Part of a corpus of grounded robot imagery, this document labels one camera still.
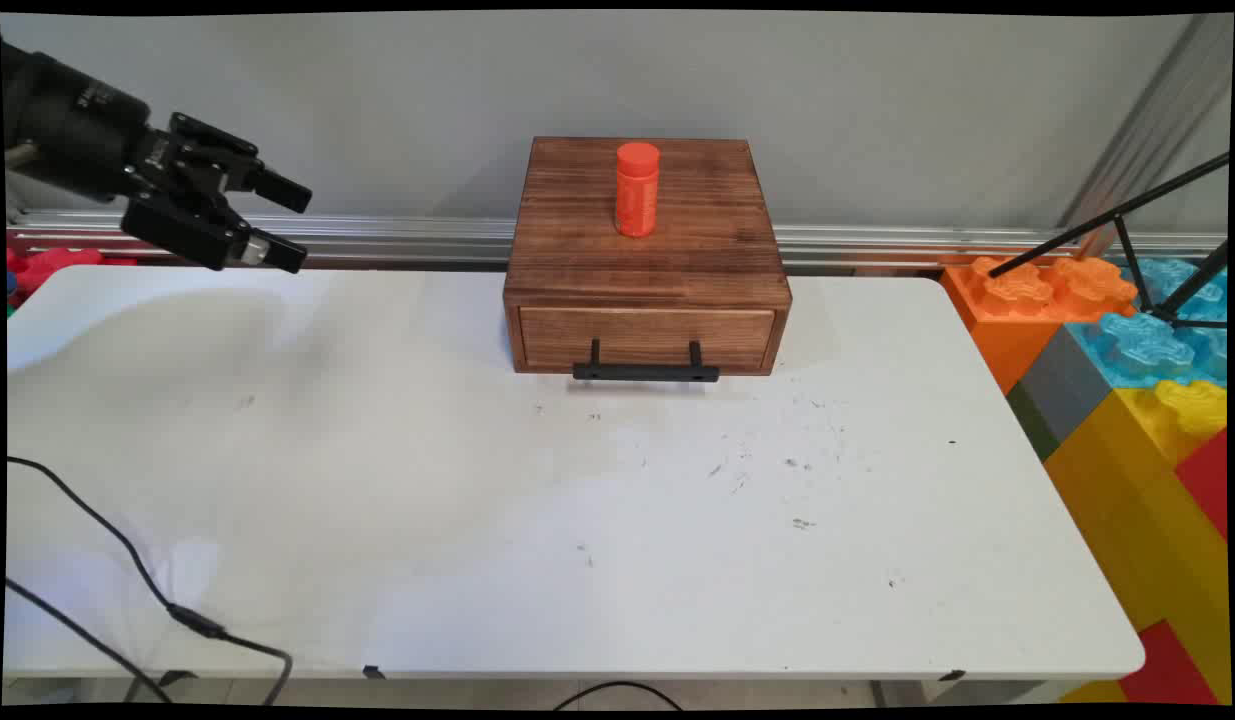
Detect orange giant building block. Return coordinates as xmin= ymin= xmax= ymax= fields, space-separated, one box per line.
xmin=941 ymin=255 xmax=1140 ymax=397

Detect grey giant building block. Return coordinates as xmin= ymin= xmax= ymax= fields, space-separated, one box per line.
xmin=1017 ymin=325 xmax=1114 ymax=447

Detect black floor cable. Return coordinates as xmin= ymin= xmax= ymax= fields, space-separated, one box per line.
xmin=551 ymin=681 xmax=685 ymax=712

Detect black tripod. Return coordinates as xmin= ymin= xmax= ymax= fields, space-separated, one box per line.
xmin=987 ymin=150 xmax=1231 ymax=331

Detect red giant building block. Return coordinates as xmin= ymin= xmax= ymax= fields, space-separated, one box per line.
xmin=1173 ymin=428 xmax=1230 ymax=543
xmin=1117 ymin=619 xmax=1224 ymax=706

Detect brown wooden drawer box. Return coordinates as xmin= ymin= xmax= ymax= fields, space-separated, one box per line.
xmin=503 ymin=137 xmax=793 ymax=377

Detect thin black cable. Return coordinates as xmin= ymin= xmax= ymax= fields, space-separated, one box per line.
xmin=4 ymin=578 xmax=175 ymax=706

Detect green giant building block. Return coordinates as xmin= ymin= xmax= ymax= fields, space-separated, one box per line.
xmin=1006 ymin=380 xmax=1064 ymax=463

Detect aluminium rail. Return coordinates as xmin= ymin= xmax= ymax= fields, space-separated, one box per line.
xmin=7 ymin=208 xmax=1228 ymax=273

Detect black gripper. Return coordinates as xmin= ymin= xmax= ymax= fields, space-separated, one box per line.
xmin=2 ymin=40 xmax=314 ymax=274

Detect blue giant building block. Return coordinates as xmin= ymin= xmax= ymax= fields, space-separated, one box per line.
xmin=1065 ymin=257 xmax=1230 ymax=390

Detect orange plastic bottle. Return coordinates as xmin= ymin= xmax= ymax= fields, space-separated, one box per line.
xmin=615 ymin=142 xmax=662 ymax=239

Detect yellow giant building block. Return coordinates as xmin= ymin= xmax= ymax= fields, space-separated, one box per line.
xmin=1041 ymin=379 xmax=1231 ymax=703

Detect black cable with connector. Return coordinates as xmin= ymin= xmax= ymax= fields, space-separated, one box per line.
xmin=7 ymin=456 xmax=295 ymax=707

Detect red toy block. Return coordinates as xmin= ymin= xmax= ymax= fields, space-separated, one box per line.
xmin=7 ymin=247 xmax=138 ymax=303

